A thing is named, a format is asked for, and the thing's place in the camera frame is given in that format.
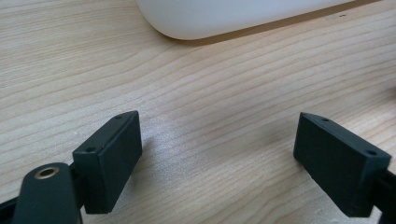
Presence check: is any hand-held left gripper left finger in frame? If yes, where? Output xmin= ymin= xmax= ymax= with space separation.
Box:
xmin=72 ymin=110 xmax=144 ymax=215

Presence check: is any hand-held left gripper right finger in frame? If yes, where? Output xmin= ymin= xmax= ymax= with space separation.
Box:
xmin=292 ymin=112 xmax=392 ymax=218

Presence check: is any white plastic bin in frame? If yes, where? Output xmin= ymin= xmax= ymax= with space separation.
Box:
xmin=134 ymin=0 xmax=359 ymax=41

